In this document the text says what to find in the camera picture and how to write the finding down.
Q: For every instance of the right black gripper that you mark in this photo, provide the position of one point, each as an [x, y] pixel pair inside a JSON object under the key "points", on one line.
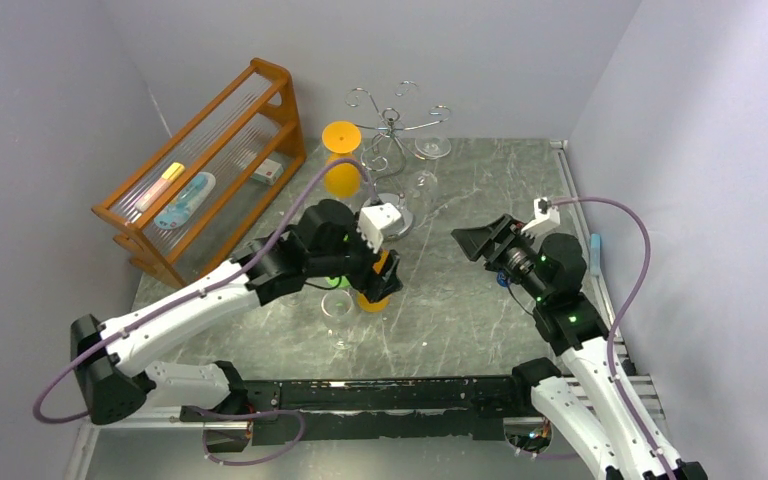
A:
{"points": [[497, 235]]}

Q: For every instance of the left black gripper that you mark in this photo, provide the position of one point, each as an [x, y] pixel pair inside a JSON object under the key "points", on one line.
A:
{"points": [[387, 283]]}

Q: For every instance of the clear wine glass handled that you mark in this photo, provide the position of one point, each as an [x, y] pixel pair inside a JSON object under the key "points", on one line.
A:
{"points": [[424, 187]]}

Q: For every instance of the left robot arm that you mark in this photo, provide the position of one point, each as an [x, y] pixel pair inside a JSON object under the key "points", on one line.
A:
{"points": [[117, 362]]}

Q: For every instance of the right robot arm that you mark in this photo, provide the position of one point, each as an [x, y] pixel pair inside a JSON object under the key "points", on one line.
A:
{"points": [[613, 433]]}

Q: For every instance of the clear wine glass front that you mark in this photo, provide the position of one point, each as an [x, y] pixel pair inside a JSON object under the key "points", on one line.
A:
{"points": [[339, 317]]}

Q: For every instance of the orange wooden shelf rack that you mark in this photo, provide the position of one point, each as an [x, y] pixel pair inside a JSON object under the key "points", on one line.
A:
{"points": [[253, 118]]}

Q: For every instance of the green plastic goblet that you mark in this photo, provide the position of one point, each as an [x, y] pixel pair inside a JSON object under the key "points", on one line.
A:
{"points": [[338, 282]]}

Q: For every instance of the light blue clip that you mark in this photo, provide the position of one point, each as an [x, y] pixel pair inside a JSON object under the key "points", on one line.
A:
{"points": [[595, 255]]}

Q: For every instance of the small white red box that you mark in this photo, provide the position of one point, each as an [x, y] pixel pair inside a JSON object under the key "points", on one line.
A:
{"points": [[268, 172]]}

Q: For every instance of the yellow pink highlighter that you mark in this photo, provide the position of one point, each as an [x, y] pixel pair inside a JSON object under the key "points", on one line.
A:
{"points": [[172, 172]]}

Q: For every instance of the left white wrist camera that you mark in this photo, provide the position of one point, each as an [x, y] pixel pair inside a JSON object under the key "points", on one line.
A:
{"points": [[373, 221]]}

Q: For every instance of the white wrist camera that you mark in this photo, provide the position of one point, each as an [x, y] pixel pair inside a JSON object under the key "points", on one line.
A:
{"points": [[373, 221], [543, 217]]}

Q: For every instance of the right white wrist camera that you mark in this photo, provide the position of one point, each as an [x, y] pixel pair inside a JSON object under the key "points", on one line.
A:
{"points": [[543, 217]]}

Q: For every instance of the silver wire glass rack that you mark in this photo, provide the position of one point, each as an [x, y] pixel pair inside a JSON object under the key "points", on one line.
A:
{"points": [[388, 152]]}

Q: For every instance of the black base frame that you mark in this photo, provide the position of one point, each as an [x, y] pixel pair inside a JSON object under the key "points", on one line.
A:
{"points": [[483, 408]]}

